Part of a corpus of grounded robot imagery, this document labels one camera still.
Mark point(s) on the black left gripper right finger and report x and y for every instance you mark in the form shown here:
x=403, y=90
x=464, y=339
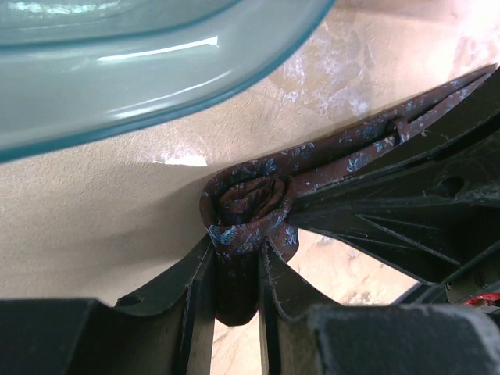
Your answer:
x=302, y=331

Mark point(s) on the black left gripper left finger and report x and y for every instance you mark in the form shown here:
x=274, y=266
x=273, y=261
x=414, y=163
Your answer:
x=164, y=327

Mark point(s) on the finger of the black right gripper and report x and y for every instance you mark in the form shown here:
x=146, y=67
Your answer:
x=432, y=243
x=451, y=168

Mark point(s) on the brown floral necktie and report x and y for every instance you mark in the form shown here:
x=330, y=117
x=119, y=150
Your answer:
x=248, y=203

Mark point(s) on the teal plastic container lid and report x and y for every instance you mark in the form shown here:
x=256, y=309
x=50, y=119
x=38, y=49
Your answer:
x=74, y=72

